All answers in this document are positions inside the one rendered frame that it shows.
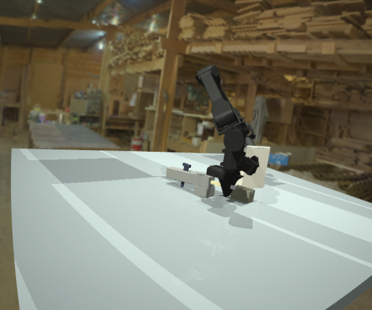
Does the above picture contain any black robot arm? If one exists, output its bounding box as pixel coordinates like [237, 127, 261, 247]
[195, 64, 259, 176]

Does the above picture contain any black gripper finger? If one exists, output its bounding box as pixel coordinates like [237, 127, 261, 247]
[219, 177, 236, 197]
[228, 175, 244, 196]

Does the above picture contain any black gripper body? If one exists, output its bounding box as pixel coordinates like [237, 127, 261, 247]
[206, 148, 246, 180]

